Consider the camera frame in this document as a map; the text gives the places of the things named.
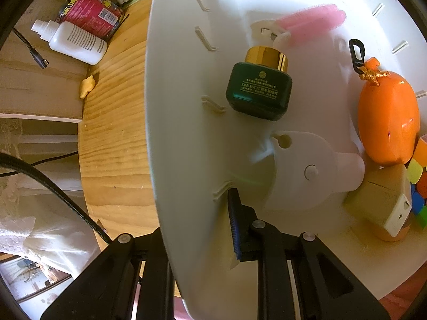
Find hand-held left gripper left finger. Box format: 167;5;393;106
40;228;176;320

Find green jar gold cap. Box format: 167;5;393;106
225;46;293;121

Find black carabiner clip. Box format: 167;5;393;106
349;39;367;74

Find small yellow object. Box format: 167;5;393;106
79;76;96;99

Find white cloth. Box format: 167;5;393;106
0;113;101;277

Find white plastic tray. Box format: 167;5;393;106
145;0;427;320

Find thin black cable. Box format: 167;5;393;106
11;28;50;69

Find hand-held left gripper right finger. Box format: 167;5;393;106
228;187;391;320

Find colourful puzzle cube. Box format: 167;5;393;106
406;135;427;229

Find black braided cable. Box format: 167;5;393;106
0;153;112;245

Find white spray bottle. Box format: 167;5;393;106
31;19;108;65

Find pink red packet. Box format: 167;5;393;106
55;0;125;41

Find white plastic device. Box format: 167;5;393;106
267;131;366;211

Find pink hair rollers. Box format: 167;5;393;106
250;4;346;49

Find white paper box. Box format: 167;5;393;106
344;164;413;234

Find orange round case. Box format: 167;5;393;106
358;57;420;167

